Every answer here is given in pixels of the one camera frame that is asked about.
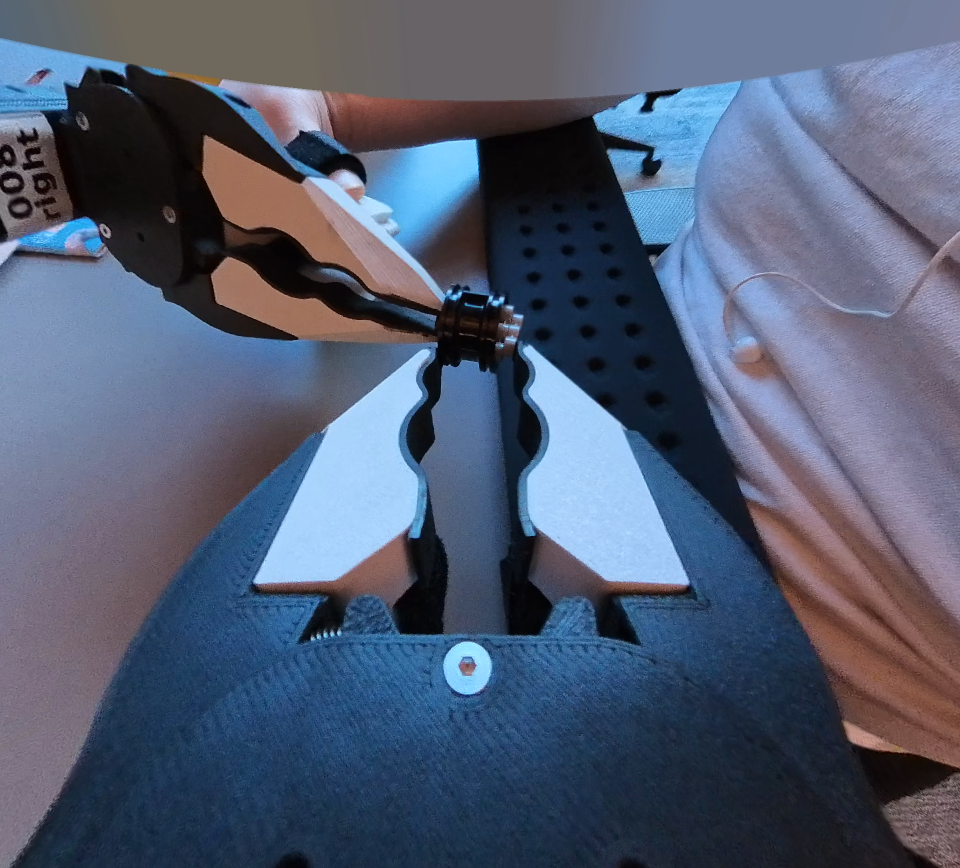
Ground black office chair base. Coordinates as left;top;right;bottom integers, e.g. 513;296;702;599
600;88;684;178

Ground grey desk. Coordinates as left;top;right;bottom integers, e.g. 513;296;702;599
0;133;519;868

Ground white earphone cable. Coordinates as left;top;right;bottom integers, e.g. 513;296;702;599
723;230;960;365

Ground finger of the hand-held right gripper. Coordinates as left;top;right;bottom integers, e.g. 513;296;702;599
201;133;447;322
212;254;444;346

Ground black toy wheel hub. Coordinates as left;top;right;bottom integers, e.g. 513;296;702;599
437;285;524;370

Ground person's right hand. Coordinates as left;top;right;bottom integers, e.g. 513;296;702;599
217;80;369;203

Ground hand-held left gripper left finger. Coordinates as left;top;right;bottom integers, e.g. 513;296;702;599
253;349;445;595

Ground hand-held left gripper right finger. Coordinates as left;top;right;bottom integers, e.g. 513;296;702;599
501;345;693;595

